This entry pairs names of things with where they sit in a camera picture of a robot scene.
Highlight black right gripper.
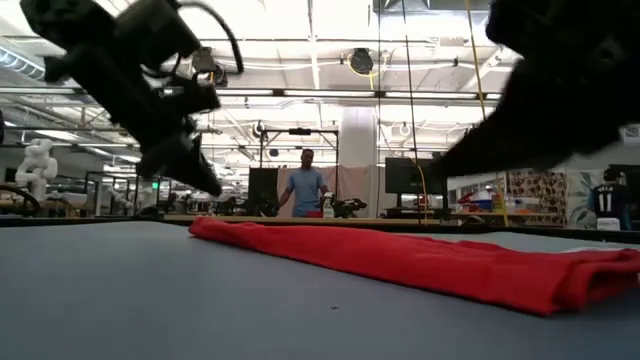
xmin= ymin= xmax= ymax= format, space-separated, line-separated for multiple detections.
xmin=432 ymin=0 xmax=640 ymax=179

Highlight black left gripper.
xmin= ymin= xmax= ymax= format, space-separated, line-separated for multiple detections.
xmin=42 ymin=43 xmax=225 ymax=198

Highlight red cloth towel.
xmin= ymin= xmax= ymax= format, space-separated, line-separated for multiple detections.
xmin=188 ymin=215 xmax=640 ymax=317

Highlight brown floral patterned cloth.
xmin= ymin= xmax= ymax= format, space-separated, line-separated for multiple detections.
xmin=507 ymin=169 xmax=569 ymax=227

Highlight white leaf patterned cloth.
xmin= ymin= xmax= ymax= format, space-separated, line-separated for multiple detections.
xmin=567 ymin=168 xmax=601 ymax=229

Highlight black upright panel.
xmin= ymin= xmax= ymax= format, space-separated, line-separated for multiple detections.
xmin=248 ymin=167 xmax=280 ymax=217

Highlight person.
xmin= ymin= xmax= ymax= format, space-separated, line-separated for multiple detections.
xmin=585 ymin=167 xmax=632 ymax=231
xmin=277 ymin=148 xmax=331 ymax=219

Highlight blue storage bin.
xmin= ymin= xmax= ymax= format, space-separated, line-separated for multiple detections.
xmin=469 ymin=189 xmax=496 ymax=214

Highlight black monitor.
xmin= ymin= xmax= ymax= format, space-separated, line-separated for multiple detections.
xmin=383 ymin=157 xmax=450 ymax=220

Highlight white robot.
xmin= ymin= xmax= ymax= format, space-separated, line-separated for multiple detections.
xmin=13 ymin=138 xmax=59 ymax=202

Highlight long ceiling light strip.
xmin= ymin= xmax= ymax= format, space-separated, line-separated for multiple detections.
xmin=214 ymin=87 xmax=501 ymax=101

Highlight white building column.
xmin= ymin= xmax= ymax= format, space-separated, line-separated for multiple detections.
xmin=339 ymin=107 xmax=380 ymax=169

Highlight light wooden bench top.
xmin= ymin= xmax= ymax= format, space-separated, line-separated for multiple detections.
xmin=162 ymin=214 xmax=441 ymax=225

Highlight beige cloth backdrop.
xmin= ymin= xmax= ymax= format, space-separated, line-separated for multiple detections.
xmin=277 ymin=165 xmax=386 ymax=217

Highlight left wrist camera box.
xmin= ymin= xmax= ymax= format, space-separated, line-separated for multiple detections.
xmin=158 ymin=79 xmax=222 ymax=115

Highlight black framed enclosure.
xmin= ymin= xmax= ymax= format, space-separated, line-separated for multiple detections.
xmin=84 ymin=170 xmax=174 ymax=217

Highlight black ceiling cable reel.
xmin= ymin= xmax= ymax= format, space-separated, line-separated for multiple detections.
xmin=348 ymin=47 xmax=375 ymax=77
xmin=191 ymin=45 xmax=229 ymax=87

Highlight black gantry frame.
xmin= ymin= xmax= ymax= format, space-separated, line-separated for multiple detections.
xmin=258 ymin=127 xmax=340 ymax=201

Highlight yellow hanging cable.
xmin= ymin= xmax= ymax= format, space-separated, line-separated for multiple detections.
xmin=464 ymin=0 xmax=509 ymax=226

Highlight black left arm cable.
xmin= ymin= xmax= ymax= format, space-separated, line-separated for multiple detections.
xmin=174 ymin=0 xmax=246 ymax=76

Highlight black hanging cable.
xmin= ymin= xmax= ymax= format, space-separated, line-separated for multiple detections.
xmin=402 ymin=0 xmax=422 ymax=224

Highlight black curved hose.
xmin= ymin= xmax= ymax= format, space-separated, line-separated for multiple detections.
xmin=0 ymin=183 xmax=44 ymax=217

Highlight silver ventilation duct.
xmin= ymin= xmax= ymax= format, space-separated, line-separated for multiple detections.
xmin=0 ymin=47 xmax=49 ymax=81

